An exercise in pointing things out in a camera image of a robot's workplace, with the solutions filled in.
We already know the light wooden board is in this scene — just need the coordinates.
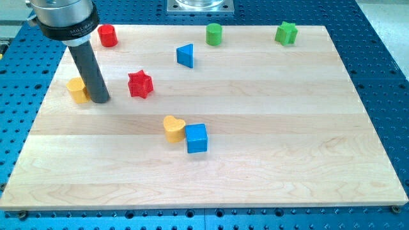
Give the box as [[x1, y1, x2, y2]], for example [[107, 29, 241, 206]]
[[1, 25, 408, 211]]

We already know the blue triangle block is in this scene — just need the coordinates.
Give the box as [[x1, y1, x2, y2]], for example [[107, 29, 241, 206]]
[[176, 43, 194, 68]]

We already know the blue cube block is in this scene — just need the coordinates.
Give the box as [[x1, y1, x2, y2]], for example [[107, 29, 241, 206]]
[[185, 123, 208, 153]]

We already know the red cylinder block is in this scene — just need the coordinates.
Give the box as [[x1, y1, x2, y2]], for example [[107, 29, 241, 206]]
[[97, 24, 118, 47]]

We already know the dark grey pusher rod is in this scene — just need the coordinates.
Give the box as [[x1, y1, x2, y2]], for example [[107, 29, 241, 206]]
[[68, 41, 110, 104]]

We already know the green star block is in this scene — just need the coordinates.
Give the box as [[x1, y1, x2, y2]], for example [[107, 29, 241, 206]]
[[274, 21, 298, 46]]

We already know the yellow hexagon block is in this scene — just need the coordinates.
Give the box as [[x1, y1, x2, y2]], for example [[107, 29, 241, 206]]
[[66, 77, 90, 104]]

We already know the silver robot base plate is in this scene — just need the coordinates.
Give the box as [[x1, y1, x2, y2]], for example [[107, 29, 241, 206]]
[[166, 0, 235, 15]]

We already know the red star block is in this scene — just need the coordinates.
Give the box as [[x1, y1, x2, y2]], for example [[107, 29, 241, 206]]
[[128, 70, 153, 99]]

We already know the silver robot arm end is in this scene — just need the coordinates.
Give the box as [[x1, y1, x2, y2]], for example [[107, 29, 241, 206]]
[[26, 0, 100, 47]]

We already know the yellow heart block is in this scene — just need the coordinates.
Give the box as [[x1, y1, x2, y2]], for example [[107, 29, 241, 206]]
[[163, 115, 186, 143]]

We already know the green cylinder block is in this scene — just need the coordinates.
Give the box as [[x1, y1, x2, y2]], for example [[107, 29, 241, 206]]
[[205, 23, 222, 46]]

